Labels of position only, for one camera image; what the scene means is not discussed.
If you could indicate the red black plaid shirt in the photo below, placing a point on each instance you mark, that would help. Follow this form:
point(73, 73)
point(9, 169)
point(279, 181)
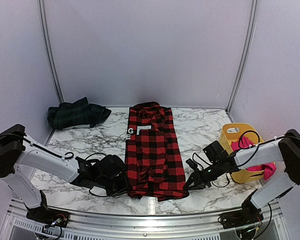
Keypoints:
point(152, 155)

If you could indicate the yellow laundry basket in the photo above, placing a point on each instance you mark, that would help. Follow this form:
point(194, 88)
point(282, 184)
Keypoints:
point(237, 135)

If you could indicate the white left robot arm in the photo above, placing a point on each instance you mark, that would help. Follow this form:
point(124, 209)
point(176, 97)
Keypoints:
point(18, 149)

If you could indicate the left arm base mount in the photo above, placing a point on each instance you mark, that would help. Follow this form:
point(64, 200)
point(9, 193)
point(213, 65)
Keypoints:
point(48, 215)

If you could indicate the dark green plaid garment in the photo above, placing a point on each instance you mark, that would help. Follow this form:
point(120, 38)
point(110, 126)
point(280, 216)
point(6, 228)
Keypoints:
point(80, 112)

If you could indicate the right corner wall post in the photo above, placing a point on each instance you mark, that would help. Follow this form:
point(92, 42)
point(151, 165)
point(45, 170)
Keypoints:
point(245, 53)

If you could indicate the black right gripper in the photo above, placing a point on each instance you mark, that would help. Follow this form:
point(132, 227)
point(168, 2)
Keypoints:
point(198, 182)

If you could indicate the pink garment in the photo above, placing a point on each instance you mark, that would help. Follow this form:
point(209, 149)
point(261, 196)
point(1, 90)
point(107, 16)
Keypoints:
point(255, 172)

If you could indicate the corner wall post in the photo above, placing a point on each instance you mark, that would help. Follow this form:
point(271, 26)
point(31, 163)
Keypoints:
point(245, 53)
point(48, 49)

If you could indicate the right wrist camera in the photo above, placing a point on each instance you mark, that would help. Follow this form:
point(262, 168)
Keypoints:
point(192, 164)

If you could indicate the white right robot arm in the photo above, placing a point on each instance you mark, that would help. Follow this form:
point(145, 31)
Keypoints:
point(285, 148)

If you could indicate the aluminium front rail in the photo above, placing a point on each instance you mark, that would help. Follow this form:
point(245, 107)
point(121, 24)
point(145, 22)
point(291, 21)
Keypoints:
point(81, 225)

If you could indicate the left corner wall post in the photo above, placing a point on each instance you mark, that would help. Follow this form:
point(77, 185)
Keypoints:
point(48, 49)

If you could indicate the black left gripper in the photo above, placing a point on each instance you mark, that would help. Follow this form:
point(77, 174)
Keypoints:
point(124, 187)

